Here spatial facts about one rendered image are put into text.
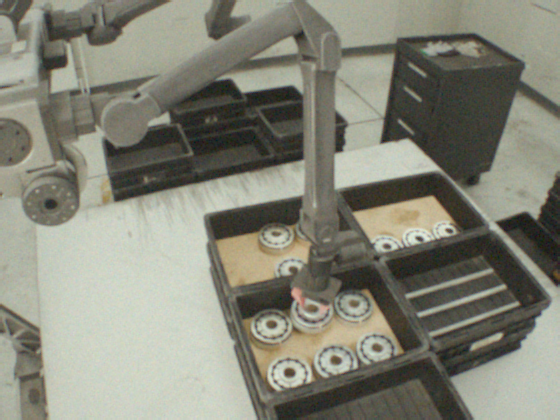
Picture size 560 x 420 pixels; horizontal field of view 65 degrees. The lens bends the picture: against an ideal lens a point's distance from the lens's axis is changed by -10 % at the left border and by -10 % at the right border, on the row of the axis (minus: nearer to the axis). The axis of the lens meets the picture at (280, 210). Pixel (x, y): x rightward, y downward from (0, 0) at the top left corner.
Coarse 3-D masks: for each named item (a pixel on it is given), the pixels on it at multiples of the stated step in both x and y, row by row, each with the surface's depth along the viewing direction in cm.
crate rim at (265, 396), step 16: (336, 272) 122; (384, 272) 122; (256, 288) 118; (272, 288) 118; (400, 304) 115; (240, 336) 108; (416, 352) 104; (256, 368) 102; (368, 368) 101; (256, 384) 99; (304, 384) 98; (320, 384) 98
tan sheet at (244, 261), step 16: (224, 240) 144; (240, 240) 144; (256, 240) 144; (224, 256) 139; (240, 256) 139; (256, 256) 139; (272, 256) 140; (288, 256) 140; (304, 256) 140; (240, 272) 134; (256, 272) 135; (272, 272) 135
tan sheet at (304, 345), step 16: (384, 320) 123; (304, 336) 119; (320, 336) 119; (336, 336) 119; (352, 336) 119; (256, 352) 115; (272, 352) 115; (288, 352) 115; (304, 352) 115; (400, 352) 116
